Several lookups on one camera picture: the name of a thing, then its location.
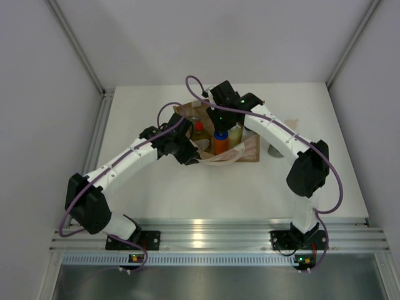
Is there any yellow bottle red cap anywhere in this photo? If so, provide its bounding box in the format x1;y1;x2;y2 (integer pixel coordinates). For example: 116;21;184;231
191;121;211;151

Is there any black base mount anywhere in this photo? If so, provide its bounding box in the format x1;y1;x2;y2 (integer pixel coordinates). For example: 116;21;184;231
105;231;161;251
270;230;327;251

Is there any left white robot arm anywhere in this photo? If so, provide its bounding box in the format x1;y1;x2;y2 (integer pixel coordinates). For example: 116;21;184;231
65;113;200;250

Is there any burlap canvas tote bag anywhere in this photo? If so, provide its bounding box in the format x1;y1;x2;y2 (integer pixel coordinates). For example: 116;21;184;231
174;101;260;166

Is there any left aluminium frame post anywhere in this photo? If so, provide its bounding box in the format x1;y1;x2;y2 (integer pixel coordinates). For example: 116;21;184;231
45;1;115;174

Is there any perforated grey cable duct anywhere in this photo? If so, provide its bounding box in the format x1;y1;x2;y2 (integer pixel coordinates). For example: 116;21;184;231
62;253;299;266

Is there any aluminium frame post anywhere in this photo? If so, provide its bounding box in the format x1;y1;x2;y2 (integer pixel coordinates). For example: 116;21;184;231
45;1;115;174
325;0;383;89

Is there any beige pump dispenser bottle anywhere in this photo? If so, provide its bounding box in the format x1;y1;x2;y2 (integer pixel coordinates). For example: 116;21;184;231
267;118;299;158

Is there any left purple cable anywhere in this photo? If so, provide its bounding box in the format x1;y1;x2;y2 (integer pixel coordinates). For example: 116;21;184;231
58;101;185;273

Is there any aluminium mounting rail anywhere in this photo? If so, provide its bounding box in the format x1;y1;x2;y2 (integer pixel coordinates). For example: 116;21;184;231
49;218;389;253

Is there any right aluminium frame post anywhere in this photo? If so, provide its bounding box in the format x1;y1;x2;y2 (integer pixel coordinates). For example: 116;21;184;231
325;0;383;89

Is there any orange bottle blue cap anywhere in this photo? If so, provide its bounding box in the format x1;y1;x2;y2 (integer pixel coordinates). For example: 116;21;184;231
214;131;229;156

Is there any pale green lotion bottle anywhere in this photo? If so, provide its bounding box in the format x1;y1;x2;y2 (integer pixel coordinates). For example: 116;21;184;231
228;124;243;149

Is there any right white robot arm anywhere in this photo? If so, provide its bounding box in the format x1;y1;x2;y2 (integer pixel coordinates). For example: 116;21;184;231
202;81;330;248

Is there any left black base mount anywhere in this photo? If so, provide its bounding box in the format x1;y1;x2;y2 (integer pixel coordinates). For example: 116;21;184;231
105;231;161;251

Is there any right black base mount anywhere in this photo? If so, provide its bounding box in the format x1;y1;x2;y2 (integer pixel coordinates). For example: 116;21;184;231
270;230;327;251

